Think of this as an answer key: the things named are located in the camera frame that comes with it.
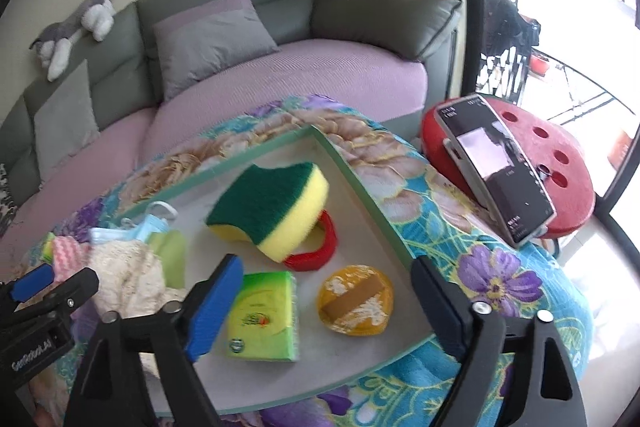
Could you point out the grey pillow with lilac band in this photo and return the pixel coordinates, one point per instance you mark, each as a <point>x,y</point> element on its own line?
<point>215,42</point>

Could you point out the red plastic stool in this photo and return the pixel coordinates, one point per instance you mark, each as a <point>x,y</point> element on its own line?
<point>580,202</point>

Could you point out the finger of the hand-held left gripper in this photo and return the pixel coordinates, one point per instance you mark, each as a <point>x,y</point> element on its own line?
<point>32,282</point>

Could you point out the yellow green sponge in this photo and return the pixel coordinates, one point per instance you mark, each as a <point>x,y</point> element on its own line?
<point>270,207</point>

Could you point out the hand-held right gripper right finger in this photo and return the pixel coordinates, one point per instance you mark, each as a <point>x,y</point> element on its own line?
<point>437,304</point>

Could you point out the blue face mask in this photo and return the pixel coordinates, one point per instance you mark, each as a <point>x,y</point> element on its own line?
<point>135,232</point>

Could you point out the grey sofa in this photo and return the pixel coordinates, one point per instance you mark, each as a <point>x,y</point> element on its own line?
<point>360,17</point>

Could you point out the cream loofah cloth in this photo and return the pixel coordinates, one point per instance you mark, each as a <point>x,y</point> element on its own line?
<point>125,277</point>

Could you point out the floral printed blanket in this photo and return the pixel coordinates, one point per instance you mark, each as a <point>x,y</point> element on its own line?
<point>500,277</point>

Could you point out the smartphone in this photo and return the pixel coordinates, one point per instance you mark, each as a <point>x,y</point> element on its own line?
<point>500,167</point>

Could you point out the light green cloth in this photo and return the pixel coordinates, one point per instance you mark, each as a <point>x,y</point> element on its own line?
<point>172,257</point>

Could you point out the white tray with green rim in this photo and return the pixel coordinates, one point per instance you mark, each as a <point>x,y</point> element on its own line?
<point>365,237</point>

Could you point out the green tissue pack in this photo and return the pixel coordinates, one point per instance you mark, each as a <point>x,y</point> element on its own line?
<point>260,312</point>

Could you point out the plain grey pillow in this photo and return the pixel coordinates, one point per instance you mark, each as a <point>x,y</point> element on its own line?
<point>65,122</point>

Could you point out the black white patterned pillow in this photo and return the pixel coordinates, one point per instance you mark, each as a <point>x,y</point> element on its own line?
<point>5,202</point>

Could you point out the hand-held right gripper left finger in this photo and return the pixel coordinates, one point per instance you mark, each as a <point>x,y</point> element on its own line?
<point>210,307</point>

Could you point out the black metal railing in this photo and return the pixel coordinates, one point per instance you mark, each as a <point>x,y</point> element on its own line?
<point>500,67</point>

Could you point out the pink sofa cover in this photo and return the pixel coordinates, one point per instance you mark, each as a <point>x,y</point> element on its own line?
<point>310,72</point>

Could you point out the pink crocheted cloth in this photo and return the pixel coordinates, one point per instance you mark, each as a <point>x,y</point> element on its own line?
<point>70,252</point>

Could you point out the orange round wrapped snack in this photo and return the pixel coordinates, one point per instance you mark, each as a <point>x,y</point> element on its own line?
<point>345,289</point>

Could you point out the grey white plush dog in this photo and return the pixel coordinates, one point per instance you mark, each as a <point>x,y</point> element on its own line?
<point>95,14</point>

